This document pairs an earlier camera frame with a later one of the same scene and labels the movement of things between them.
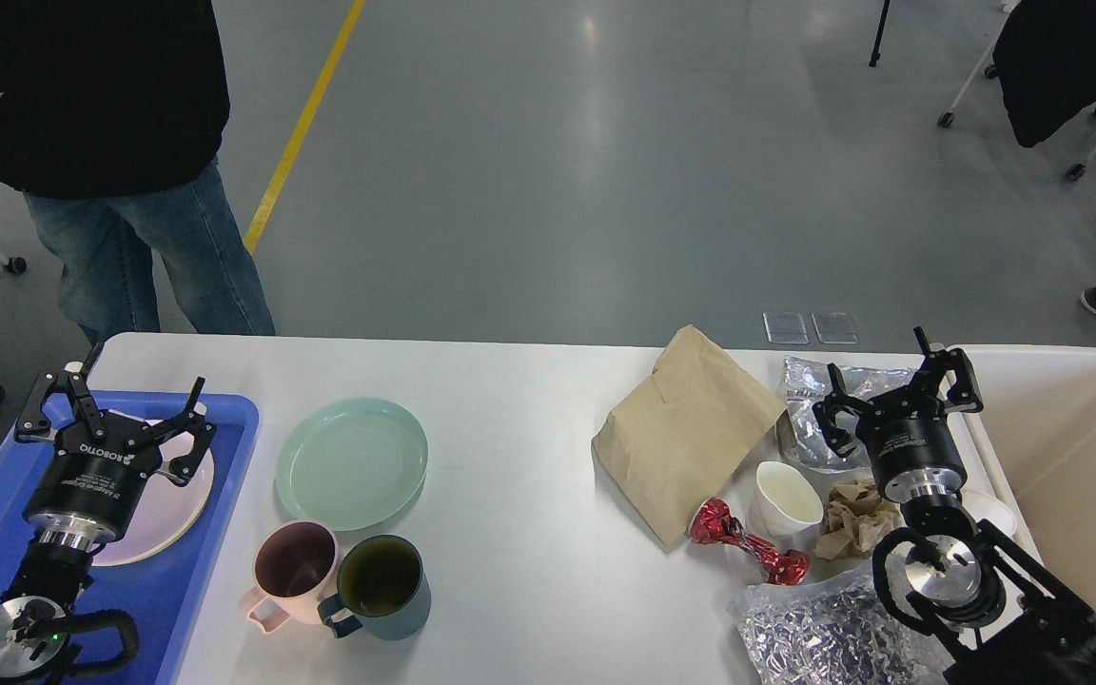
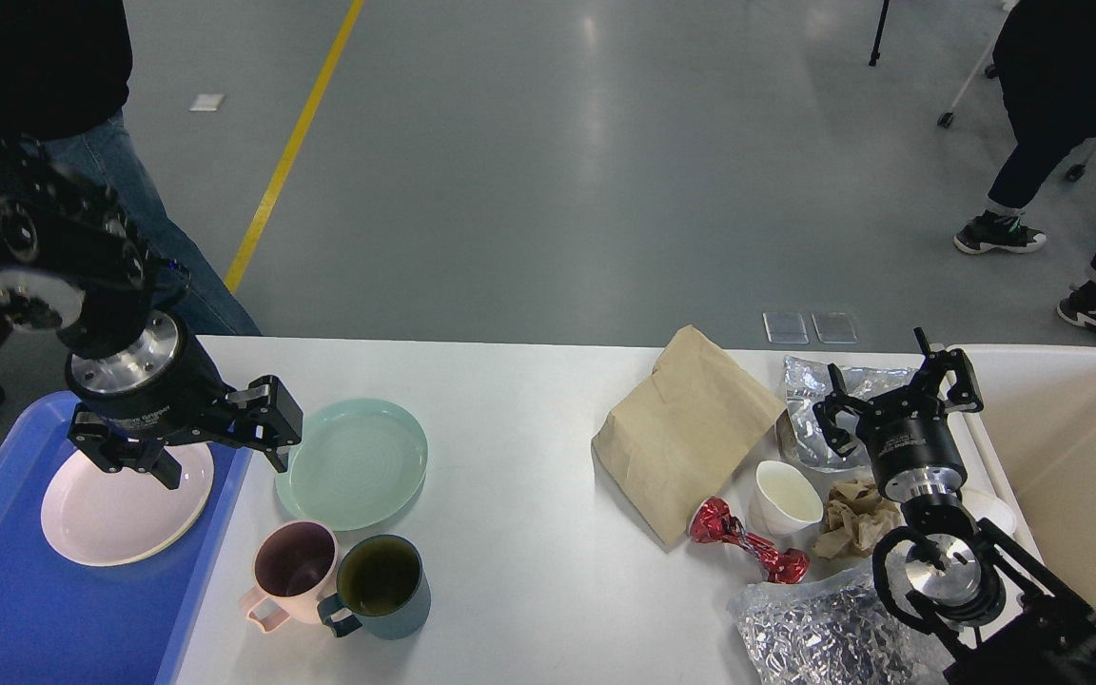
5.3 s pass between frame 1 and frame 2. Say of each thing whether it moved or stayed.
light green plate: stayed
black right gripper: stayed
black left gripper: moved
